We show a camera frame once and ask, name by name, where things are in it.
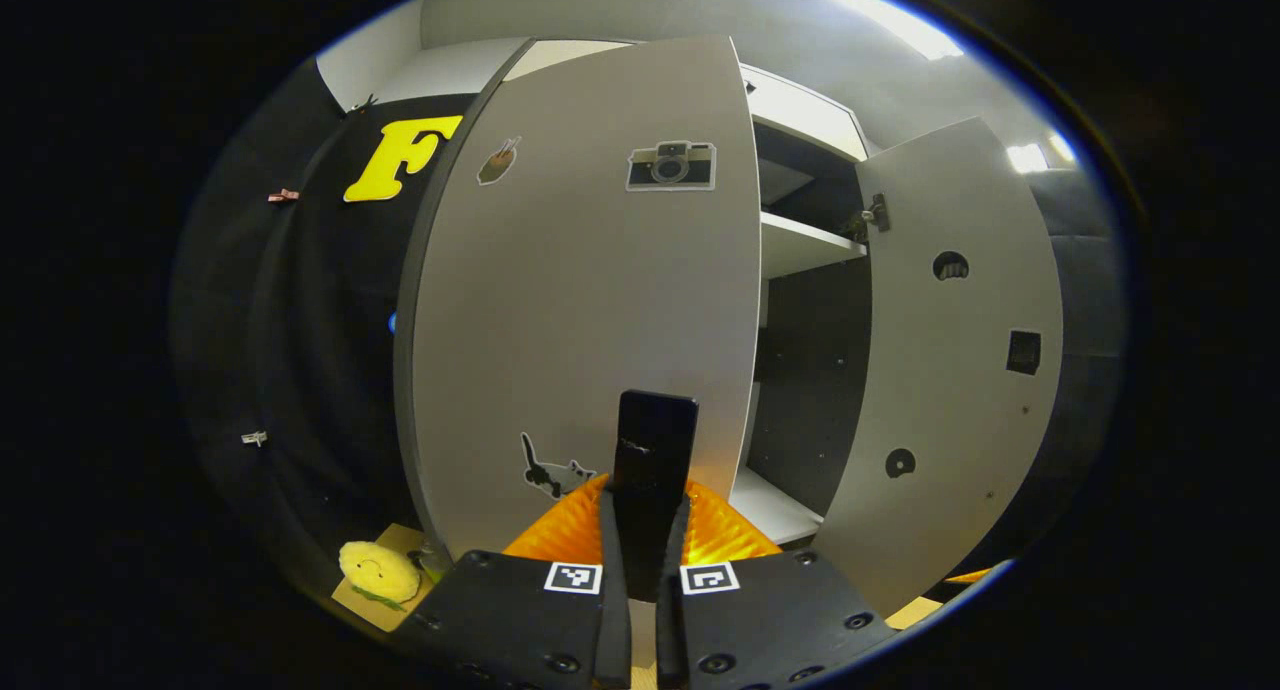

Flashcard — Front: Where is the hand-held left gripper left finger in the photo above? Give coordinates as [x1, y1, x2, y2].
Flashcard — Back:
[395, 473, 634, 690]

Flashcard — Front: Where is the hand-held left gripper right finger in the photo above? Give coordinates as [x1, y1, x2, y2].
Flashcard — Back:
[655, 478, 896, 690]

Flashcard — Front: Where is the cabinet door with headphone sticker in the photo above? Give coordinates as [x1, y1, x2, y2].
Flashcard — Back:
[810, 118, 1064, 616]

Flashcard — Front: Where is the cabinet door with camera sticker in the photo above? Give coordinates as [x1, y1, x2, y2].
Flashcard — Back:
[410, 35, 763, 561]

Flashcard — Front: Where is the white cabinet shelf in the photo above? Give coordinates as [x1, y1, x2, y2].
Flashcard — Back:
[730, 467, 827, 547]
[760, 213, 868, 279]

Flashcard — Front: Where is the yellow plush toy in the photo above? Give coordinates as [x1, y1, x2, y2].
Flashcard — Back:
[338, 540, 423, 603]

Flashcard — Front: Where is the small ceiling light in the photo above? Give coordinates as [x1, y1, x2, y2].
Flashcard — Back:
[1005, 130, 1077, 174]

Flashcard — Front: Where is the black straight door handle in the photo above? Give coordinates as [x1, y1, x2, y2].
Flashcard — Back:
[612, 390, 701, 603]

